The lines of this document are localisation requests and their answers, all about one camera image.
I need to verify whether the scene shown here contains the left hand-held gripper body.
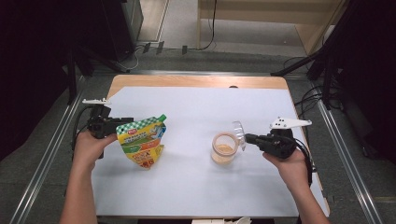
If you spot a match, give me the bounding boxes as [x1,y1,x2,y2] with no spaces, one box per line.
[81,97,119,140]

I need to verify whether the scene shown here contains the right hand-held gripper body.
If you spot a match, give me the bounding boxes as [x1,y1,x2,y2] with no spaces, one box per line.
[262,117,313,160]

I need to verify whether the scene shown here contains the green yellow spouted pouch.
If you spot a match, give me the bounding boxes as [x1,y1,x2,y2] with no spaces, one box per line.
[115,114,168,170]

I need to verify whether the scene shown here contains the clear glass jar with lid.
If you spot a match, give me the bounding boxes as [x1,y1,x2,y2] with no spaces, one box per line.
[210,120,248,166]

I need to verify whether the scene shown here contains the person's left hand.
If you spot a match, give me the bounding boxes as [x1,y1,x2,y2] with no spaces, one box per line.
[72,130,119,170]

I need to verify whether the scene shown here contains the person's right hand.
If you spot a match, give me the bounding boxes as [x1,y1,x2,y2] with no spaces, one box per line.
[262,148,310,194]

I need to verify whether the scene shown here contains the black metal stand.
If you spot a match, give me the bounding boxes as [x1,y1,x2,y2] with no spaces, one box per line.
[270,0,354,110]
[64,43,129,105]

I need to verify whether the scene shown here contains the white table mat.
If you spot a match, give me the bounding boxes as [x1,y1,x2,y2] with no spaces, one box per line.
[91,86,321,218]

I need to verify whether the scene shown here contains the black cabinet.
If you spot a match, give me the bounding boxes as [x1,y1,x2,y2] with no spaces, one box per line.
[102,0,145,63]

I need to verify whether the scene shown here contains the dark curtain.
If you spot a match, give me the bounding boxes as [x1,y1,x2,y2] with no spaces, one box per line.
[337,0,396,164]
[0,0,106,161]

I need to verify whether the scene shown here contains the left hand-held gripper cable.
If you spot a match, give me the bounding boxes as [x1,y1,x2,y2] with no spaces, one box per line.
[71,105,95,161]

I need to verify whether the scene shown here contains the hand-held gripper cable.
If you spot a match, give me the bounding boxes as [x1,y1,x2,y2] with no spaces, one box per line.
[293,137,318,189]
[71,105,95,161]

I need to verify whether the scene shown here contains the right hand-held gripper cable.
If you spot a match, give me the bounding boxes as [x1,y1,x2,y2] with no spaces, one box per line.
[293,137,318,189]

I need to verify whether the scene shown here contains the black floor cables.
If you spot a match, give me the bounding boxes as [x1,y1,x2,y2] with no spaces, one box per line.
[282,55,332,145]

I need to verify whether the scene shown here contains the white floor cable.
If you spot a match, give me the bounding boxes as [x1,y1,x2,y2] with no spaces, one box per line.
[119,46,142,71]

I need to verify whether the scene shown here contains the long metal floor rail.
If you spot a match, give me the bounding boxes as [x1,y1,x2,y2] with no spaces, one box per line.
[310,81,385,224]
[8,89,86,224]

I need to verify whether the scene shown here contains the black hanging cable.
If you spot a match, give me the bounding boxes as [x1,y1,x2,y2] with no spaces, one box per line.
[198,0,219,51]

